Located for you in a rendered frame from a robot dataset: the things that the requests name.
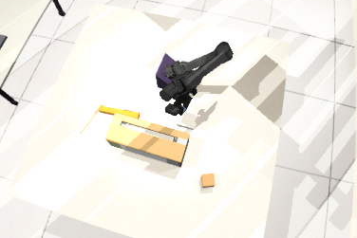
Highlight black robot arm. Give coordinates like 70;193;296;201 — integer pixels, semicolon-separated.
160;41;234;101

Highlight small tan block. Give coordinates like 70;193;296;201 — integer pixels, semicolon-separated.
201;174;215;188

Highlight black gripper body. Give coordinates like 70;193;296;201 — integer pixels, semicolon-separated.
164;89;197;116

